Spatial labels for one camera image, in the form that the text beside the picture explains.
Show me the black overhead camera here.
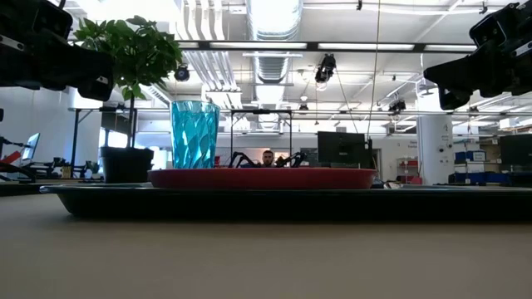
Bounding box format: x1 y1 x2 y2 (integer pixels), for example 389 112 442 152
314 52 337 84

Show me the silver ceiling air duct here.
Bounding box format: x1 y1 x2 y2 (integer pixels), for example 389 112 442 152
244 0 304 41

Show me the white round column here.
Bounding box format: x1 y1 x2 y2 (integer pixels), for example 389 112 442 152
416 114 455 186

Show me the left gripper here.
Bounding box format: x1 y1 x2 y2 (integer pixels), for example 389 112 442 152
0 32 116 101

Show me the large black screen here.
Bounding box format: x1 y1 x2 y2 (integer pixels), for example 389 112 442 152
498 133 532 186

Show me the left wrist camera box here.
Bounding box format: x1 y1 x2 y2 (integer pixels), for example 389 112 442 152
0 0 75 42

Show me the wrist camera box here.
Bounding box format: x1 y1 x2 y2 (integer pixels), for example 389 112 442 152
0 0 75 42
468 2 521 47

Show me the small shelf with red bins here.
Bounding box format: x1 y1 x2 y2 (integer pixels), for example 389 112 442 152
397 156 423 185

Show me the pink plastic plate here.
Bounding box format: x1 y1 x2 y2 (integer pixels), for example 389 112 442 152
147 166 378 191

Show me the black background monitor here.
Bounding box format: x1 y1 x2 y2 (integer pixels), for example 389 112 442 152
317 130 374 169

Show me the person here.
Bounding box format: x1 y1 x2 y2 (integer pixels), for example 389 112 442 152
260 149 276 169

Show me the teal faceted plastic cup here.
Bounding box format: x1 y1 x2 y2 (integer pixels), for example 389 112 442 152
170 100 221 170

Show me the shelf with blue bins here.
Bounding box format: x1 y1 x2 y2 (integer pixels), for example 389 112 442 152
454 149 510 185

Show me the dark green serving tray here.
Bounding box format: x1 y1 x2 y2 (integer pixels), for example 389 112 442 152
38 182 532 222

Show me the leafy tree in black pot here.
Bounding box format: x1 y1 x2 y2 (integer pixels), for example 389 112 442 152
73 15 184 184

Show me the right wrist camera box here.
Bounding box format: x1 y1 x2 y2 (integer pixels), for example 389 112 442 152
468 2 521 47

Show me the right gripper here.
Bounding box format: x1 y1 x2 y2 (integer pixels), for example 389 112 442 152
423 2 532 111

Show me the tilted computer monitor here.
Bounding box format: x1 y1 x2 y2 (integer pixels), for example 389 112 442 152
20 132 42 163

